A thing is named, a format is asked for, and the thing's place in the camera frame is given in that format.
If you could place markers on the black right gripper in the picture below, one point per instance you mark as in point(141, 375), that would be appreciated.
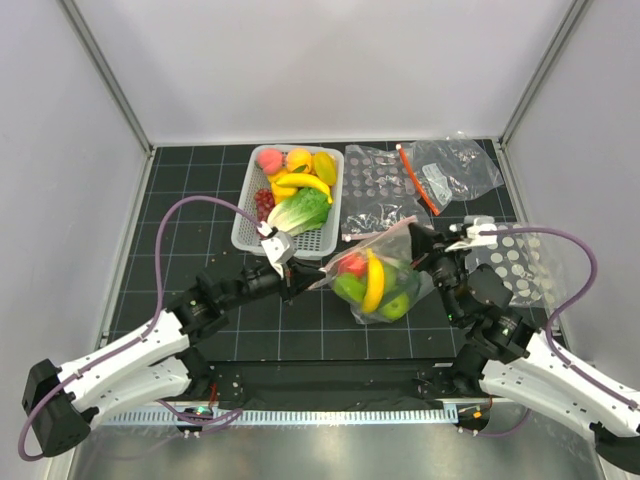
point(429, 246)

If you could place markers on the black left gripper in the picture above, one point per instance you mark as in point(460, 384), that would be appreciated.
point(297, 276)

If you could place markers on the green apple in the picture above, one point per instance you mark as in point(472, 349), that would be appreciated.
point(394, 307)

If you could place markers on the pink zipper clear bag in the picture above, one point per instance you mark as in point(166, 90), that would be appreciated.
point(392, 246)

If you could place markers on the long yellow banana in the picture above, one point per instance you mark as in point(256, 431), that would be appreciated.
point(375, 283)

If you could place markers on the red apple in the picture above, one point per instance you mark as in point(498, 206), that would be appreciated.
point(355, 264)

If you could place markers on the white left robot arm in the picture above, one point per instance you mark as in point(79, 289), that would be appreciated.
point(158, 360)

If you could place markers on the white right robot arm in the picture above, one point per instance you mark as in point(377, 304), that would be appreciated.
point(508, 356)

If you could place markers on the white dotted zip bag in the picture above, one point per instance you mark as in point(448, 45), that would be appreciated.
point(527, 265)

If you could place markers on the orange zipper clear bag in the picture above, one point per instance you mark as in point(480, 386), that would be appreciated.
point(448, 170)

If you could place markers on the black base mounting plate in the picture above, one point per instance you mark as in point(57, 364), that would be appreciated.
point(330, 384)

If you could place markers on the red grape bunch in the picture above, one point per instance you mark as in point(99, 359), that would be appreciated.
point(265, 203)

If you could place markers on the white perforated plastic basket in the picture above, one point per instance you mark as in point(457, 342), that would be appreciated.
point(311, 245)

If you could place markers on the yellow bell pepper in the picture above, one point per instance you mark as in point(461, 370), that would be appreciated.
point(280, 193)

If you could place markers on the napa cabbage lettuce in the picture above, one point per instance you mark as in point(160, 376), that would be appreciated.
point(307, 210)

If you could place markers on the pink peach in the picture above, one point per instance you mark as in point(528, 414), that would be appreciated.
point(270, 160)

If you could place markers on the yellow orange peach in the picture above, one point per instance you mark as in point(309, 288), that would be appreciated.
point(299, 160)

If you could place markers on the yellow starfruit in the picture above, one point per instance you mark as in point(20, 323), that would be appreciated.
point(325, 168)

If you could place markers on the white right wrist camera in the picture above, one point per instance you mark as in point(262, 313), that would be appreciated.
point(473, 232)

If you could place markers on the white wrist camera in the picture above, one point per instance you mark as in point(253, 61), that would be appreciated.
point(278, 247)
point(473, 232)

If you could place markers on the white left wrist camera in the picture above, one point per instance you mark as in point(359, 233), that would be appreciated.
point(278, 247)

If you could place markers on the slotted cable duct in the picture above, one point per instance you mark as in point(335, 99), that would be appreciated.
point(156, 415)

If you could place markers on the left aluminium frame post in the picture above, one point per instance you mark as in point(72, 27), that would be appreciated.
point(98, 59)

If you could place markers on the aluminium frame rail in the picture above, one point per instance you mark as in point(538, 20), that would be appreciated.
point(559, 40)

